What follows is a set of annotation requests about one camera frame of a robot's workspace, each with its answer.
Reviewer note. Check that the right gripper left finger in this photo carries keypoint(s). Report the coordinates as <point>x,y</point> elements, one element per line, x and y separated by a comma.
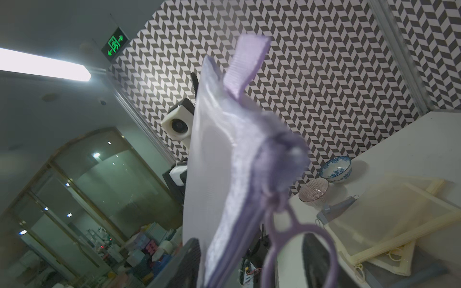
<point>182,271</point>

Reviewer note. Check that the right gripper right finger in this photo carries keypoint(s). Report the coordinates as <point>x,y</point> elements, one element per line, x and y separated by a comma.
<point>316,261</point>

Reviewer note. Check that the large yellow trim mesh pouch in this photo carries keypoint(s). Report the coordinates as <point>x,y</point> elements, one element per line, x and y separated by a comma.
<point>393,212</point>

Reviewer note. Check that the large purple trim mesh pouch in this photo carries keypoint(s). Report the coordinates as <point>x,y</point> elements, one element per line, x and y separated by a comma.
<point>242,162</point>

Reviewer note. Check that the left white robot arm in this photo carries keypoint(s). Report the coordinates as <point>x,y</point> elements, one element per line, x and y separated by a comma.
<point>176,178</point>

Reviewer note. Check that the blue white ceramic bowl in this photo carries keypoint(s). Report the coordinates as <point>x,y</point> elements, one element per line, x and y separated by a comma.
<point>337,170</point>

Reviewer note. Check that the green exit sign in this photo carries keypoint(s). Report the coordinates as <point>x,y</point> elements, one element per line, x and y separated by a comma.
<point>114,46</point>

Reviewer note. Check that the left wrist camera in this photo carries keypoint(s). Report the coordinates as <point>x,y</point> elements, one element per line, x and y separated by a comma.
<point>178,122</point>

